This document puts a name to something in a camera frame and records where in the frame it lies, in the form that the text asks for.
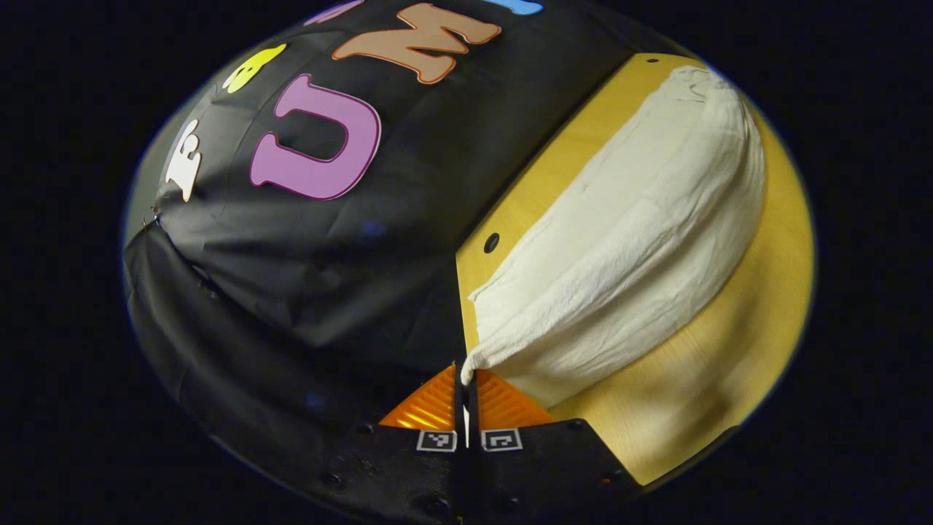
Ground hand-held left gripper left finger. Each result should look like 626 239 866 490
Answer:
317 362 468 523

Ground white jeans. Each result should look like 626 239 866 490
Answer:
461 66 768 409

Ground black backdrop cloth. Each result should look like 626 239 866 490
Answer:
122 0 657 511

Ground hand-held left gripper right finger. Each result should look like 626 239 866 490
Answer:
467 368 644 523

